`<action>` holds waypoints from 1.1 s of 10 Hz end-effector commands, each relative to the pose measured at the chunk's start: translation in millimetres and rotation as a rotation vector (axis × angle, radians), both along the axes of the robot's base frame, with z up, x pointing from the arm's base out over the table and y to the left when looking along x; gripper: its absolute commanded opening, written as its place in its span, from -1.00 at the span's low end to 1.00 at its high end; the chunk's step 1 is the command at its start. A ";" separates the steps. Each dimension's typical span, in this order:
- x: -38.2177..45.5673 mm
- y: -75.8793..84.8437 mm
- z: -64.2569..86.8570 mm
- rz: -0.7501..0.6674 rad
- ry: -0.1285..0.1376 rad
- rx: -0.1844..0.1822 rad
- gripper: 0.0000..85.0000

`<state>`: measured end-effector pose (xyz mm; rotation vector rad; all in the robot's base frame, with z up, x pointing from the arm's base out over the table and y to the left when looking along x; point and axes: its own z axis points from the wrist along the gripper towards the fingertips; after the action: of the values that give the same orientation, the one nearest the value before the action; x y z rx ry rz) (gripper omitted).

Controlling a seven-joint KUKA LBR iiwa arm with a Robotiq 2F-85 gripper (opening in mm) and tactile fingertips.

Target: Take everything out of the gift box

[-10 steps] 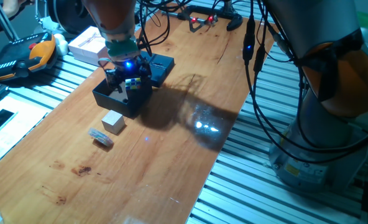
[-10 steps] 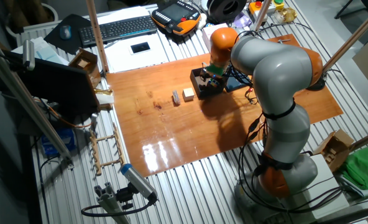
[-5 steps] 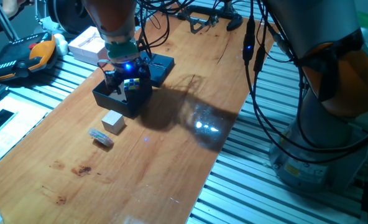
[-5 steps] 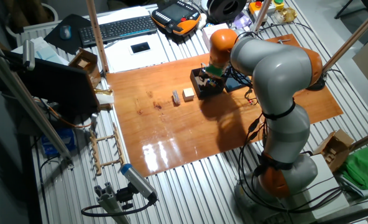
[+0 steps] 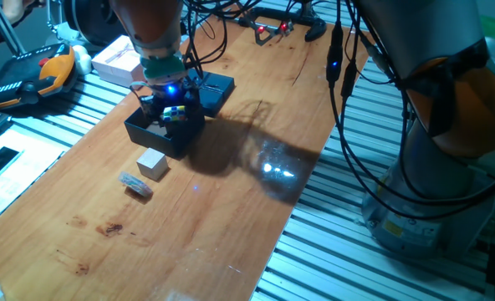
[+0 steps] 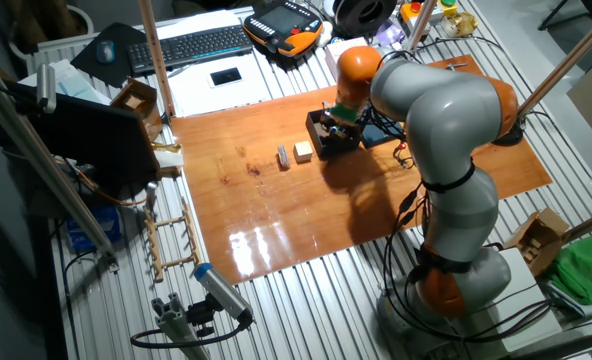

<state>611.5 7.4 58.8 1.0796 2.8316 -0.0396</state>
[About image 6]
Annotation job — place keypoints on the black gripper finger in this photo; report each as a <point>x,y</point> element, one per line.
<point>348,136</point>
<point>330,131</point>

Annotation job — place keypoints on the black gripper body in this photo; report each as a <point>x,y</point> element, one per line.
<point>338,122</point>

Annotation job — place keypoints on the colourful puzzle cube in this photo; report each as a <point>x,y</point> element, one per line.
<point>339,133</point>

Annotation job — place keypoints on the black gift box lid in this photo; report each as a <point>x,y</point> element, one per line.
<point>378,136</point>

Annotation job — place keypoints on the plain wooden cube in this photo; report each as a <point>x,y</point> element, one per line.
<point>303,151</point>

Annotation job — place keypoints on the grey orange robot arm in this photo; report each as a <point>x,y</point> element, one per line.
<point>451,115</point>

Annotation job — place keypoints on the black gift box base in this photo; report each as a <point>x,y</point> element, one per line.
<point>326,150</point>

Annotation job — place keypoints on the pink gift box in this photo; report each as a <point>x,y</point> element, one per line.
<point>338,50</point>

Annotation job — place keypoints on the yellow emergency stop box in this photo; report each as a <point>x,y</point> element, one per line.
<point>409,11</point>

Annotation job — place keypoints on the green button box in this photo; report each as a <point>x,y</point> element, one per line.
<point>448,6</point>

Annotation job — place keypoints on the white box gold ribbon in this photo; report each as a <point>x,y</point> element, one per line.
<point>168,159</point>

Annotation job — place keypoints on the open cardboard box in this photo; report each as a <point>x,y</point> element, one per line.
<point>536,240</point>
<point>136,100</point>

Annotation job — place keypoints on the white base box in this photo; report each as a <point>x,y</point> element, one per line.
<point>526,310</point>

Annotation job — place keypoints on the wooden board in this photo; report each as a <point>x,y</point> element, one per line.
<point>276,200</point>

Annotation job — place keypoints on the white paper sheet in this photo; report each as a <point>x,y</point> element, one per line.
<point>246,97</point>

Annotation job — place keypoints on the purple plastic bag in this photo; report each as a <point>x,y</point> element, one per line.
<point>390,32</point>

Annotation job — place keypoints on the black filament spool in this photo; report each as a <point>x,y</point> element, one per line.
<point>356,20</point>

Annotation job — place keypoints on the black orange teach pendant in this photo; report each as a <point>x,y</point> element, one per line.
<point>281,22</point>

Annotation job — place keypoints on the white smartphone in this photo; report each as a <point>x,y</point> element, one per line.
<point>225,76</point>

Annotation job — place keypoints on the golden glass ornament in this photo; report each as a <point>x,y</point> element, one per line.
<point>460,24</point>

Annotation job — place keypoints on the black keyboard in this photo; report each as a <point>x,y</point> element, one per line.
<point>191,47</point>

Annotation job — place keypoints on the black screw clamp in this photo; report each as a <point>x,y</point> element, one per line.
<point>511,135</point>

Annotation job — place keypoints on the silver metal cylinder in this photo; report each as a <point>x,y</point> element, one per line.
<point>151,196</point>

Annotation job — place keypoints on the wooden rack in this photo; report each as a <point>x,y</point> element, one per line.
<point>152,240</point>

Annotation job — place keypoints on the blue computer mouse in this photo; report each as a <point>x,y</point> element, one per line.
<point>105,51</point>

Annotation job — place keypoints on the black monitor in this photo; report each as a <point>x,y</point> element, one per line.
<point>91,140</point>

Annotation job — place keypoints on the aluminium profile piece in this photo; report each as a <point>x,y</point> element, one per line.
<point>176,325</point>

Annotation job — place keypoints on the blue packet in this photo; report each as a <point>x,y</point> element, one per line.
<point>96,230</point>

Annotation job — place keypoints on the black mouse pad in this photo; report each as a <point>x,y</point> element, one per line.
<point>86,57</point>

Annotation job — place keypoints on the light blue papers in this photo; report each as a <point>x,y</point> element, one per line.
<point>71,82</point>

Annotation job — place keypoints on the white round bin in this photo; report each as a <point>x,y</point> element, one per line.
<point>87,19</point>

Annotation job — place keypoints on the green cloth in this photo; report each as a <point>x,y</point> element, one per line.
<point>586,270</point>

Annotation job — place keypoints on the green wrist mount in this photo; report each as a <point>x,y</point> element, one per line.
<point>345,114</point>

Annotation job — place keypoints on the wooden frame post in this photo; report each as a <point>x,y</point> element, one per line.
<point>421,25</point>
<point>156,60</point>
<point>571,60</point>

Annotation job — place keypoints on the silver camera blue cap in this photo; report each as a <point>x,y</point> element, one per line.
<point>221,292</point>

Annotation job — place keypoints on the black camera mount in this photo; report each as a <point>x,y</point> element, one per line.
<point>201,315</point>

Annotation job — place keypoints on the aluminium frame beam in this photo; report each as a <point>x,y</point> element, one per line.
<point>41,165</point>

